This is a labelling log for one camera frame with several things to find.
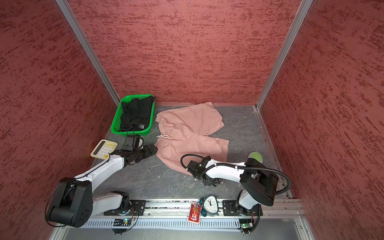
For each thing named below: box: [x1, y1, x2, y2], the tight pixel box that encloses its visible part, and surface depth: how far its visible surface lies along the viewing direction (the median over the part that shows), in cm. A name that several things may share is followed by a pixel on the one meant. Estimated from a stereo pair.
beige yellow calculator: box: [90, 139, 119, 160], surface depth 96 cm
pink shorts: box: [154, 102, 230, 175], surface depth 102 cm
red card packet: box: [187, 201, 201, 224], surface depth 72 cm
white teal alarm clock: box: [199, 194, 221, 217], surface depth 73 cm
